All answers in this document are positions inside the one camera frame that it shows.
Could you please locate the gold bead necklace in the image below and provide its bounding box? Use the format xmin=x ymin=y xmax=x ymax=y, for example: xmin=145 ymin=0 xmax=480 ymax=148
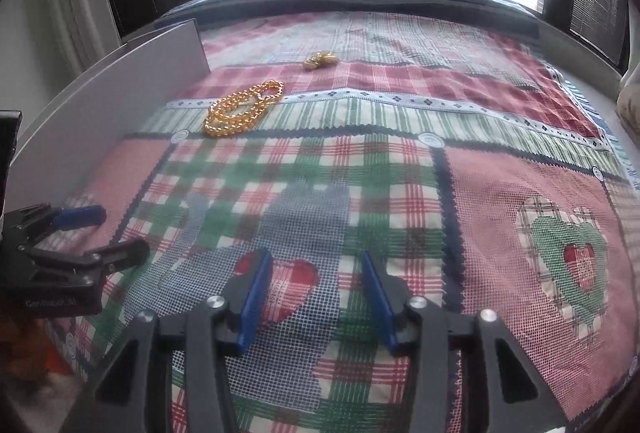
xmin=202 ymin=80 xmax=285 ymax=138

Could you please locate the white cardboard box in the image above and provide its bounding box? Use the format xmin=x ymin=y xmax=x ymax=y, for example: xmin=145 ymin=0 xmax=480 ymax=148
xmin=7 ymin=19 xmax=211 ymax=214

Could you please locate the white cloth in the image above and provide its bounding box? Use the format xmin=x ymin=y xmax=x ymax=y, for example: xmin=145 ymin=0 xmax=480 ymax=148
xmin=616 ymin=63 xmax=640 ymax=134

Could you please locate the black louvred window panel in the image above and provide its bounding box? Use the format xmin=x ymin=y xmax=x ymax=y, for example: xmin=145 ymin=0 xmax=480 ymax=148
xmin=570 ymin=0 xmax=631 ymax=64

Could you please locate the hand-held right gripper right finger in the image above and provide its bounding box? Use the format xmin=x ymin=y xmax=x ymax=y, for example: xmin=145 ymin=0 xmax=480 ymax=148
xmin=361 ymin=250 xmax=568 ymax=433

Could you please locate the checked patchwork blanket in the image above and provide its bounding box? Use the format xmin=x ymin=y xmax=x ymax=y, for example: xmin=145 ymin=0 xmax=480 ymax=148
xmin=40 ymin=8 xmax=640 ymax=433

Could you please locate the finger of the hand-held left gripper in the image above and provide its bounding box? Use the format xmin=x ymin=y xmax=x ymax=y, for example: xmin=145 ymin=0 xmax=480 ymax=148
xmin=7 ymin=205 xmax=107 ymax=244
xmin=17 ymin=238 xmax=151 ymax=286

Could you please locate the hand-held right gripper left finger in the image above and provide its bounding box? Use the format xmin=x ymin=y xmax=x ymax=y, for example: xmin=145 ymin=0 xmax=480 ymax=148
xmin=70 ymin=249 xmax=275 ymax=433

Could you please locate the gold chunky bracelet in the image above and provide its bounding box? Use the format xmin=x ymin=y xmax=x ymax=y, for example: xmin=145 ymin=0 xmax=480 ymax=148
xmin=302 ymin=50 xmax=338 ymax=71

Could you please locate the person's left hand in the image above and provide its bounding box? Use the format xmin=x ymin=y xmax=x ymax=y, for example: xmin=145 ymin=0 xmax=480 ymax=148
xmin=0 ymin=303 xmax=57 ymax=376

